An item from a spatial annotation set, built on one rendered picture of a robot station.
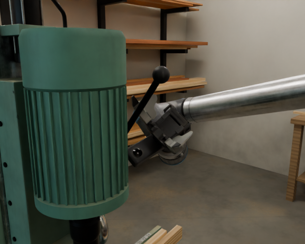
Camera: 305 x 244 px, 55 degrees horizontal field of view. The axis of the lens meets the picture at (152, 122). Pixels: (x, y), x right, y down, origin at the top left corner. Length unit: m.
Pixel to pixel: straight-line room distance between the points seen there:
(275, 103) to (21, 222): 0.65
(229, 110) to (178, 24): 3.56
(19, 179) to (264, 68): 3.50
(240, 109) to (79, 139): 0.52
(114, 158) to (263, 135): 3.55
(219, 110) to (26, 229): 0.59
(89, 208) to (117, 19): 3.20
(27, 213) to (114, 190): 0.20
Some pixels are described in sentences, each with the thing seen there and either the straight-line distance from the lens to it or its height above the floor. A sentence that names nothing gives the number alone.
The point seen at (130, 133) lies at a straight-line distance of 3.18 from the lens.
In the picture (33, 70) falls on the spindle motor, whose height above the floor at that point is 1.44.
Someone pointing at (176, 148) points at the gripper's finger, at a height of 1.28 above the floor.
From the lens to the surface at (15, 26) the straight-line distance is 0.61.
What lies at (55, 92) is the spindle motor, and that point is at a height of 1.41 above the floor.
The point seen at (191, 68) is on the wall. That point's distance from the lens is 4.44.
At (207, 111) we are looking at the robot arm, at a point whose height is 1.29.
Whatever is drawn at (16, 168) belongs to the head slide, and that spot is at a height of 1.25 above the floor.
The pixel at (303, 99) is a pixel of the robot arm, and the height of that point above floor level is 1.36.
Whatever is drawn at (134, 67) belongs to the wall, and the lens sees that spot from 3.76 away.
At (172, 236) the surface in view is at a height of 0.94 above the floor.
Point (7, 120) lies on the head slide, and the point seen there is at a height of 1.35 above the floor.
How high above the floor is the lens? 1.47
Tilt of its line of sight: 13 degrees down
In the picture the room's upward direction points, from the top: straight up
